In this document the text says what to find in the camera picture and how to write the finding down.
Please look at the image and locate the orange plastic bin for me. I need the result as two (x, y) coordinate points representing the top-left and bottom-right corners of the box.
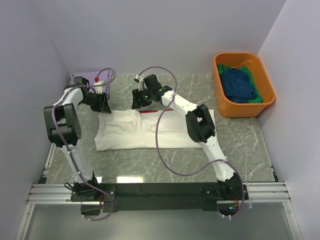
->
(211, 52), (276, 118)

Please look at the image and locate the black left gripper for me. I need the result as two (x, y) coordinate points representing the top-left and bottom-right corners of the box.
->
(80, 91), (112, 114)

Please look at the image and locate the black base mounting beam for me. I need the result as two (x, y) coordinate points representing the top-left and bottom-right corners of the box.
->
(70, 182), (249, 212)

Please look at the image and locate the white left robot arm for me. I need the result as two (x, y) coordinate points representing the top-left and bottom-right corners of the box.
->
(43, 76), (112, 201)

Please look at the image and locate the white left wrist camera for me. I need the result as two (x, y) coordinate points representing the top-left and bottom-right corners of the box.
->
(93, 76), (107, 94)

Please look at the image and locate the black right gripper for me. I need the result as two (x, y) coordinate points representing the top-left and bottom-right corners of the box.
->
(131, 87), (153, 111)

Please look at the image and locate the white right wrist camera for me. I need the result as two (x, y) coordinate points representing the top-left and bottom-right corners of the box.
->
(134, 74), (147, 91)

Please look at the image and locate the white t-shirt red print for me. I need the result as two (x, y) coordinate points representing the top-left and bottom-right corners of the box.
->
(94, 110), (200, 152)

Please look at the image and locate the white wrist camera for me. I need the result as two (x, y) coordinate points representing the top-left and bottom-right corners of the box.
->
(93, 76), (107, 94)
(134, 74), (147, 91)

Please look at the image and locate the aluminium extrusion rail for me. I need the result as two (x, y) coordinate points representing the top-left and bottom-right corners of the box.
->
(26, 182), (291, 205)

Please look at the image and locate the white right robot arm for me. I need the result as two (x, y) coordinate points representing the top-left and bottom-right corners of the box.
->
(131, 74), (243, 200)

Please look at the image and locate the green t-shirt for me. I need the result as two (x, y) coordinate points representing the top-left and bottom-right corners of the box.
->
(217, 63), (263, 104)

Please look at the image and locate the folded lavender t-shirt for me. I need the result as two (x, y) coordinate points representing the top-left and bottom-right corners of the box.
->
(70, 70), (114, 99)

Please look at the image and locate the blue t-shirt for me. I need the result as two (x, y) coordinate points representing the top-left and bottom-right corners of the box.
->
(219, 67), (257, 104)

